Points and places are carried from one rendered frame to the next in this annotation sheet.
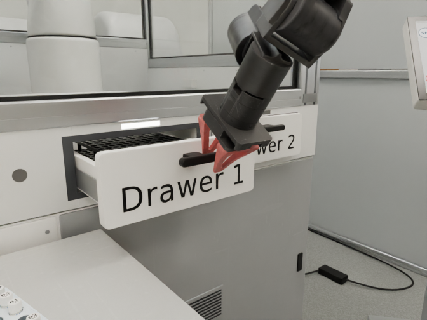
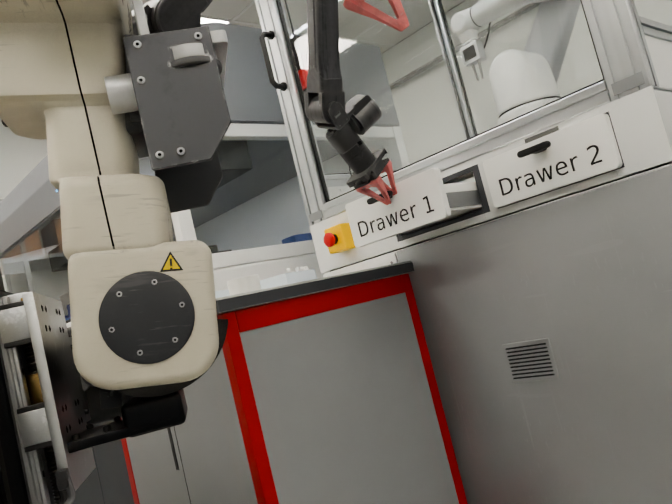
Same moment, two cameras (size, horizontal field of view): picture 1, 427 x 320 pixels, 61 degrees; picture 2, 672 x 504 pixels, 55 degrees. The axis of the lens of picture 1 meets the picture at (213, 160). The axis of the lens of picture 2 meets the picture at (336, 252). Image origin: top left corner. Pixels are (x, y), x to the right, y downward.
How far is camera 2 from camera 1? 1.49 m
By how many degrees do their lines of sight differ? 86
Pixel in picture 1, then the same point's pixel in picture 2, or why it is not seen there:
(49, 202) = (389, 242)
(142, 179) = (366, 216)
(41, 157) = not seen: hidden behind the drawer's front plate
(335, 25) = (318, 109)
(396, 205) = not seen: outside the picture
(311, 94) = (628, 77)
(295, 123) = (593, 129)
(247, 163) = (434, 194)
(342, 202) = not seen: outside the picture
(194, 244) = (499, 284)
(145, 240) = (452, 275)
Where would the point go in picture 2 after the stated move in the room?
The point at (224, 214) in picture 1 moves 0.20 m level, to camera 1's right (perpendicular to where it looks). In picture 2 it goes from (527, 254) to (564, 243)
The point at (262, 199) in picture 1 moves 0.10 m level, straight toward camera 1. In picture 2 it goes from (580, 236) to (532, 248)
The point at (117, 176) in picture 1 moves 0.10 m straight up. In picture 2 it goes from (354, 215) to (344, 176)
